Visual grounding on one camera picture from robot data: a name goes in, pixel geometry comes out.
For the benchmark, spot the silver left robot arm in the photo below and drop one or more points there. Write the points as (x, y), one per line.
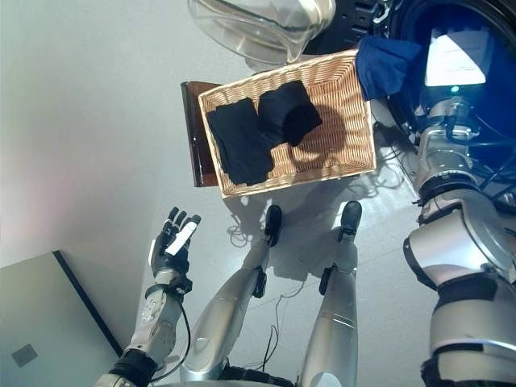
(159, 318)

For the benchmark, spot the robot waist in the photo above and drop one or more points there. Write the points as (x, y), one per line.
(258, 377)

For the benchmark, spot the round glass washer door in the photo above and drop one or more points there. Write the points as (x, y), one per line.
(262, 28)

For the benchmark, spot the silver right robot leg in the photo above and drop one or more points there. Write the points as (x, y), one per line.
(334, 306)

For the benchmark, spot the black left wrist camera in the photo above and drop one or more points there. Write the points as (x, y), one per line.
(182, 284)

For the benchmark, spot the grey wall socket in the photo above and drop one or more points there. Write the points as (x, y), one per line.
(24, 354)

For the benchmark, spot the black shirt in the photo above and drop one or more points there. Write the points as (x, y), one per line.
(290, 113)

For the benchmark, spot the blue garment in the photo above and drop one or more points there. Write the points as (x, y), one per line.
(383, 68)

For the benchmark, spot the brown wooden stool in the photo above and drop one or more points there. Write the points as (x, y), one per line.
(193, 133)

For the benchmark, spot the black baseboard strip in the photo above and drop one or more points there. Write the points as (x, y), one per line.
(88, 304)

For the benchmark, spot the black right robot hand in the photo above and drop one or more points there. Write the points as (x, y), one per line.
(451, 60)

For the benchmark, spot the silver left robot leg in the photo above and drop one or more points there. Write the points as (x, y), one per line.
(234, 298)

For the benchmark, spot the large wicker laundry basket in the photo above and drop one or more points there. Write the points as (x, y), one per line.
(342, 133)

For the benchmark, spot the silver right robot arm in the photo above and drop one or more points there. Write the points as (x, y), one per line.
(455, 250)

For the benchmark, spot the grey front-load washing machine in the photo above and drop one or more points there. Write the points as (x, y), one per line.
(504, 80)

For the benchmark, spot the silver robot leg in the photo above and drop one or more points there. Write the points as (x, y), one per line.
(334, 306)
(234, 298)

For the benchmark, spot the black folded trousers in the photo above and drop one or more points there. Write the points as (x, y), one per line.
(242, 153)

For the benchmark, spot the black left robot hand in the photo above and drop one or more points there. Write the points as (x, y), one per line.
(167, 258)

